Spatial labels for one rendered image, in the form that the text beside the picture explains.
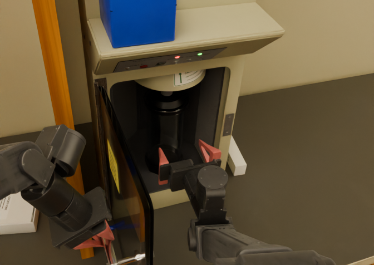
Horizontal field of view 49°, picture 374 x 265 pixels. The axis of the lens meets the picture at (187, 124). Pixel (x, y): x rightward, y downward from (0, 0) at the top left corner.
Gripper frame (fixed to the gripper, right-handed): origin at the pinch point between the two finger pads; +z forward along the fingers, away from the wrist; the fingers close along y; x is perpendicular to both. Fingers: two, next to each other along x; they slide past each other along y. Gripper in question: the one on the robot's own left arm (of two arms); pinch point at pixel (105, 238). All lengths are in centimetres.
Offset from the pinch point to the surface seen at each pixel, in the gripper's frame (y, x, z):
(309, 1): -78, -64, 29
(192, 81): -28.3, -23.7, -1.1
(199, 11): -34.8, -19.3, -18.0
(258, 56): -56, -64, 39
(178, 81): -25.7, -23.5, -3.2
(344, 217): -47, -4, 52
